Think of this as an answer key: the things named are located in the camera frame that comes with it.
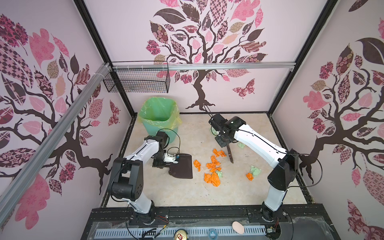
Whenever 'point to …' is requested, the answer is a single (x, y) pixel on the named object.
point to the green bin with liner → (160, 114)
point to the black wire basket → (139, 80)
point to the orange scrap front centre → (212, 178)
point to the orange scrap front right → (249, 176)
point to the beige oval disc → (238, 227)
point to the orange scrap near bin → (213, 165)
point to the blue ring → (216, 234)
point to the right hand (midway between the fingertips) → (225, 137)
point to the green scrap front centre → (220, 173)
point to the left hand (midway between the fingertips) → (158, 162)
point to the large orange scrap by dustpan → (197, 164)
